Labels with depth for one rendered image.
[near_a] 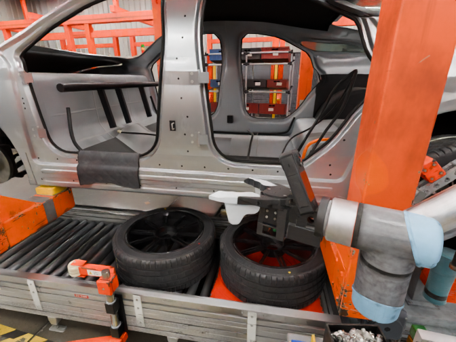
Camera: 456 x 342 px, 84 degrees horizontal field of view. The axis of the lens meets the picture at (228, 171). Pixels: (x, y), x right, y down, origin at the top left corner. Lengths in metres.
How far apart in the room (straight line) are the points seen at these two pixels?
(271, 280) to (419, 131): 0.92
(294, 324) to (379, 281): 1.01
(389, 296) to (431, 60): 0.67
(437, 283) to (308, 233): 1.10
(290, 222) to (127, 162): 1.37
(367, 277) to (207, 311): 1.08
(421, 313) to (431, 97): 1.30
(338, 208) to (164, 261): 1.20
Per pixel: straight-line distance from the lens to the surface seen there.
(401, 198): 1.03
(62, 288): 1.80
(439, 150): 1.51
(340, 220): 0.44
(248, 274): 1.43
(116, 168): 1.75
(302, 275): 1.45
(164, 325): 1.63
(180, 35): 1.53
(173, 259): 1.52
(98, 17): 9.44
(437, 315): 1.97
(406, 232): 0.45
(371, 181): 0.97
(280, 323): 1.45
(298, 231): 0.48
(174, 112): 1.51
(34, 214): 2.05
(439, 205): 0.58
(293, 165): 0.44
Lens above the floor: 1.44
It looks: 20 degrees down
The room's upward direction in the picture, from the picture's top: straight up
